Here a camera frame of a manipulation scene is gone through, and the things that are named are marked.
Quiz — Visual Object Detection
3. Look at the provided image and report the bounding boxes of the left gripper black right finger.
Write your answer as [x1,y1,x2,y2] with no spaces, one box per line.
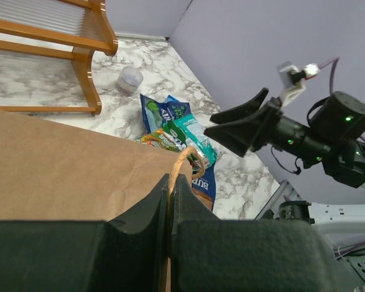
[170,176,362,291]

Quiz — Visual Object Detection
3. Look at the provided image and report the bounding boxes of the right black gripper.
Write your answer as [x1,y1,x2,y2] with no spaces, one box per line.
[204,88,332,166]

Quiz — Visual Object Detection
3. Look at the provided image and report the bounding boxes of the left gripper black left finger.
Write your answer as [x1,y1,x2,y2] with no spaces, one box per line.
[0,176,169,291]

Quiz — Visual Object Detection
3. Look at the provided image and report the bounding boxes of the teal white snack packet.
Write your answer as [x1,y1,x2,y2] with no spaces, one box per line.
[163,114,217,169]

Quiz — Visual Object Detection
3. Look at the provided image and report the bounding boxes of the blue sweet chilli chips bag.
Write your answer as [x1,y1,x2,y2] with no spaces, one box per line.
[192,165,217,211]

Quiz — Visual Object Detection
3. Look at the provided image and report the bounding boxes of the yellow green candy packet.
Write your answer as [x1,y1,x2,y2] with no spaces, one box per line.
[137,128,185,153]

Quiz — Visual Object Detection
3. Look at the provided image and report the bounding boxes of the blue salt vinegar chips bag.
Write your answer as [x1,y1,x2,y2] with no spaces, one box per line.
[140,94,191,134]

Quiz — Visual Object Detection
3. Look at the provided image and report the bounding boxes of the brown paper bag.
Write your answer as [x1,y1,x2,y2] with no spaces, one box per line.
[0,111,178,288]

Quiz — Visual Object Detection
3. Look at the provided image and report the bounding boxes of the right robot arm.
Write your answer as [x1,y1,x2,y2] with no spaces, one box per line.
[204,89,365,234]

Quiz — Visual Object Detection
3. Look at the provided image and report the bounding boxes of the small clear plastic cup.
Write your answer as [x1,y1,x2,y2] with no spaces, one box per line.
[116,66,144,96]

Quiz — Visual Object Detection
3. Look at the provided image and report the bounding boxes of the wooden shelf rack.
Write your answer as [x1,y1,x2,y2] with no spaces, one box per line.
[0,0,119,116]

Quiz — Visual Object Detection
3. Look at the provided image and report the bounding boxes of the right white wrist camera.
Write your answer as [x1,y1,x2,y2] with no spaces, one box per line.
[276,61,320,108]

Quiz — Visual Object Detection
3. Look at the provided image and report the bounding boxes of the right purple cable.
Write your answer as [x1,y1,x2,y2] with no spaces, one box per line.
[318,56,365,150]

